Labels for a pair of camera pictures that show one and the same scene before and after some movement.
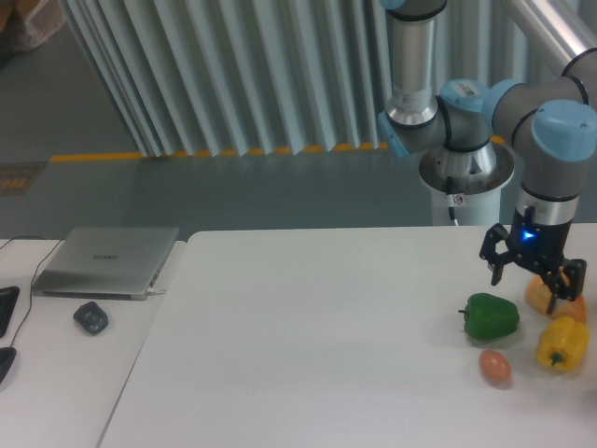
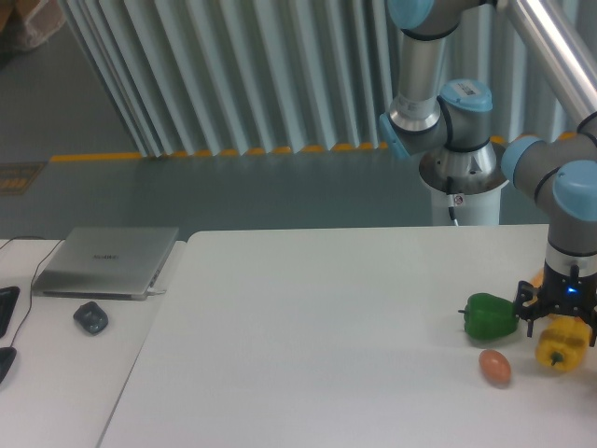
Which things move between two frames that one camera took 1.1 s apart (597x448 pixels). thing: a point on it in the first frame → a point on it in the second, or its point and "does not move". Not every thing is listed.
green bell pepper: [488, 316] does not move
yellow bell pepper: [562, 343] does not move
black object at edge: [6, 357] does not move
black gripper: [542, 246] → [561, 292]
